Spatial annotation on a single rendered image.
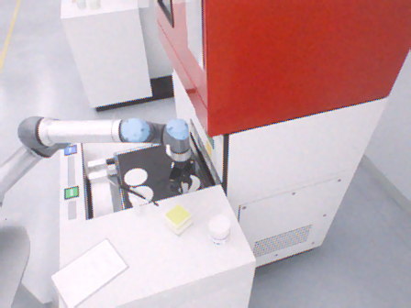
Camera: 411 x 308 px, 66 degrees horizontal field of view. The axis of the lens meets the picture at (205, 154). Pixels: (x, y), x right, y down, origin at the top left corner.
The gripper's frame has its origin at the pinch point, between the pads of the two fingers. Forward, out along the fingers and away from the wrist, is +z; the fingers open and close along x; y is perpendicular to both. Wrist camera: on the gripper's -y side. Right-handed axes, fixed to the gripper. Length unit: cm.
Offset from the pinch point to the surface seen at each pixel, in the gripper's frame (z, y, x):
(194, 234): -5.2, -19.3, -12.8
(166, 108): 91, 163, 93
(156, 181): 1.3, 3.5, 13.9
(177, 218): -12.0, -19.3, -7.1
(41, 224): 91, 6, 120
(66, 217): -4.8, -27.9, 34.9
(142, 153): 1.3, 17.0, 27.7
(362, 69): -46, 37, -56
